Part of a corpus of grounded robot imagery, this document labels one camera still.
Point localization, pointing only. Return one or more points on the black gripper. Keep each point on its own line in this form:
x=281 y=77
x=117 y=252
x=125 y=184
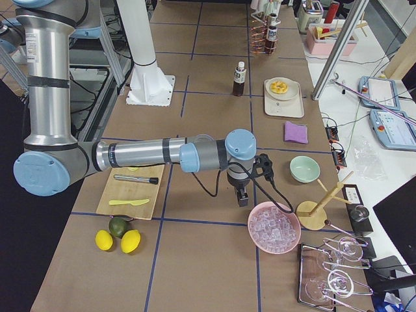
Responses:
x=237 y=184

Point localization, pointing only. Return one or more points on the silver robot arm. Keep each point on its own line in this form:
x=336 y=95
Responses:
x=53 y=158

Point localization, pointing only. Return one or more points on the beige bunny tray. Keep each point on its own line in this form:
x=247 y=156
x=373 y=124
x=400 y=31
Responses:
x=292 y=108

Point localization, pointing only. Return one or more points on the glass tray with rack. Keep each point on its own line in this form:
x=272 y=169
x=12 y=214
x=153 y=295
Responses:
x=311 y=268

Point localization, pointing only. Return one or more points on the tea bottle in rack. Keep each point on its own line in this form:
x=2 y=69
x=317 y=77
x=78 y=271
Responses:
x=271 y=34

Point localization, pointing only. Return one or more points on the clear ice cubes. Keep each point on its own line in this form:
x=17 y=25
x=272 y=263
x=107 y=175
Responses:
x=276 y=227

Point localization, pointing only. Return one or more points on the pink bowl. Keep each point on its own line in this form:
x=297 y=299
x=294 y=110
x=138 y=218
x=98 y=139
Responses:
x=292 y=243

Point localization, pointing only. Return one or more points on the green ceramic bowl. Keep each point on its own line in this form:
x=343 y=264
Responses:
x=304 y=169

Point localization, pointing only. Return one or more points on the wooden cup stand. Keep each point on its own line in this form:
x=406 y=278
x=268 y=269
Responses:
x=312 y=215

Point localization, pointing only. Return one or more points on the purple folded cloth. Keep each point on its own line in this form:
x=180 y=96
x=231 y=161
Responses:
x=295 y=133

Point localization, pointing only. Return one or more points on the lower black orange connector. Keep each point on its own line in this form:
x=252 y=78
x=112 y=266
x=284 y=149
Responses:
x=338 y=158

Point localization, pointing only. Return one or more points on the black orange connector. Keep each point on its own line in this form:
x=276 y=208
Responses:
x=338 y=158
x=332 y=133

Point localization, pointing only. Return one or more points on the yellow plastic knife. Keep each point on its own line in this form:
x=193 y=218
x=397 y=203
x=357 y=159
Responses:
x=129 y=202

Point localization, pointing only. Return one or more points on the upper black orange connector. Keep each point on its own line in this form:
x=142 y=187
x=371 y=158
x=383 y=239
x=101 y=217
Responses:
x=332 y=133

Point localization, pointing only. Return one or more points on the cream round plate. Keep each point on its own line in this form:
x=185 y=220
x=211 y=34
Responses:
x=292 y=92

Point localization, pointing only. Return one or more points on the glazed donut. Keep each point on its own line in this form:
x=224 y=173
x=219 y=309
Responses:
x=279 y=87

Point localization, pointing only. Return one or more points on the upper wine glass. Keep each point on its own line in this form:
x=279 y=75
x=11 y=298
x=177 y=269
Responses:
x=345 y=252

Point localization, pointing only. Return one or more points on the wine glass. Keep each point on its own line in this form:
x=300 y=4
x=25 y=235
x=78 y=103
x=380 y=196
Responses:
x=336 y=284
x=345 y=252

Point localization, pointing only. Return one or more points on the black scale with cup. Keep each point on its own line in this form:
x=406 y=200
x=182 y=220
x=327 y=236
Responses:
x=357 y=212

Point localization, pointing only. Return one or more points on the right yellow lemon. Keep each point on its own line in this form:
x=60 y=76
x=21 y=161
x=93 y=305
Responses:
x=130 y=241

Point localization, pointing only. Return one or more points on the yellow lemon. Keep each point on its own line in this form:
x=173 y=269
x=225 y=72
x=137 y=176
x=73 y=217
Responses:
x=103 y=240
x=130 y=241

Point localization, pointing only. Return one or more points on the wooden cutting board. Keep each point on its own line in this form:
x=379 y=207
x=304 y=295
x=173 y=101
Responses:
x=129 y=191

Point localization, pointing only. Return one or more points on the green lime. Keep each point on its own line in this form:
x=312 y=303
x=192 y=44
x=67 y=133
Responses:
x=118 y=227

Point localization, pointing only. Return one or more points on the lower wine glass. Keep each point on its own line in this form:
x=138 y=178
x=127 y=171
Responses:
x=336 y=284

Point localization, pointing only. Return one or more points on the clear plastic bag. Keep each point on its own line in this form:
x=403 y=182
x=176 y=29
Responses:
x=367 y=161

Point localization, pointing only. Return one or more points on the left yellow lemon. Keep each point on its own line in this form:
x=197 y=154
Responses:
x=103 y=240

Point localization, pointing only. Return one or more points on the lower teach pendant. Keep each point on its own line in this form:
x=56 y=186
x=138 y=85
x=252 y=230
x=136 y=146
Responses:
x=393 y=132

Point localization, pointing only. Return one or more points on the teach pendant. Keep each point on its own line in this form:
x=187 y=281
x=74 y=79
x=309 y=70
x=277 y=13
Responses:
x=393 y=132
x=383 y=91

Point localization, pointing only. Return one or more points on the upper teach pendant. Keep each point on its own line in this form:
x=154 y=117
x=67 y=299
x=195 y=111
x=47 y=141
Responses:
x=383 y=91

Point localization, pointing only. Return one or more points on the pink storage box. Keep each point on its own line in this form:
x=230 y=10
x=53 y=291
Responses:
x=324 y=46

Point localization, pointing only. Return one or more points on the white toaster appliance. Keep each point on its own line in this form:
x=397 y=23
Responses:
x=309 y=12

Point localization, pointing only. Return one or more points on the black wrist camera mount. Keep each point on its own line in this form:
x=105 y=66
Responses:
x=262 y=166

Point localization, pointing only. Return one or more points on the steel black-handled tool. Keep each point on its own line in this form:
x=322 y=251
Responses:
x=136 y=179

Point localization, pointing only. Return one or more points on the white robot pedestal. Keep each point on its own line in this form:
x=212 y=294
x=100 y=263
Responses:
x=149 y=85

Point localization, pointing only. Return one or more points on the copper wire bottle rack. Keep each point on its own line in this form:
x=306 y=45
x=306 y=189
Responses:
x=258 y=32

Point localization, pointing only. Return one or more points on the aluminium frame post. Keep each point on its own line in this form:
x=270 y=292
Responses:
x=348 y=27

